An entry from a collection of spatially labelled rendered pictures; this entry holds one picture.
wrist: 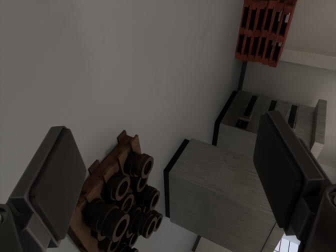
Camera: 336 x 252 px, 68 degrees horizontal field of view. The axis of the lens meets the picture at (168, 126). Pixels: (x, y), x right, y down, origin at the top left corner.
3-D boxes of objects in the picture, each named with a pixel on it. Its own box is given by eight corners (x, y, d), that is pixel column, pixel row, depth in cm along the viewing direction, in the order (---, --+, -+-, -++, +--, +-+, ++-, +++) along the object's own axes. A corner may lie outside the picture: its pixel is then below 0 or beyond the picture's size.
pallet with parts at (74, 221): (92, 277, 261) (131, 303, 243) (47, 208, 171) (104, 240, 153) (140, 205, 323) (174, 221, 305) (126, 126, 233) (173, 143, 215)
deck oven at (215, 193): (187, 178, 515) (275, 213, 451) (164, 220, 445) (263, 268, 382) (190, 127, 424) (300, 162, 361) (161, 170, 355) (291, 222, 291)
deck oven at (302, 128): (236, 80, 685) (327, 100, 603) (229, 117, 770) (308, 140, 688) (215, 113, 569) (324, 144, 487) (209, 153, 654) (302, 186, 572)
